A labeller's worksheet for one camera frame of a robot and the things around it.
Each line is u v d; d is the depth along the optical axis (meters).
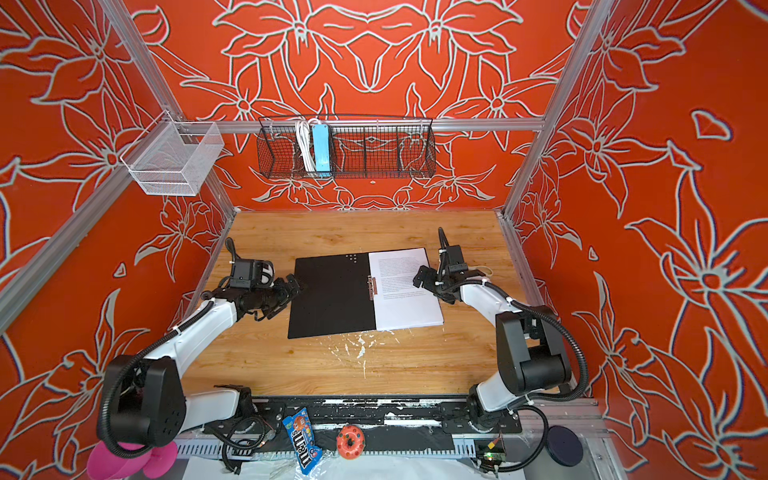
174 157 0.92
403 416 0.74
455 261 0.73
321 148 0.89
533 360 0.44
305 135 0.88
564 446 0.68
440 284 0.70
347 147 0.98
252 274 0.69
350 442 0.68
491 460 0.68
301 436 0.70
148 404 0.41
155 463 0.68
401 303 0.99
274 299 0.76
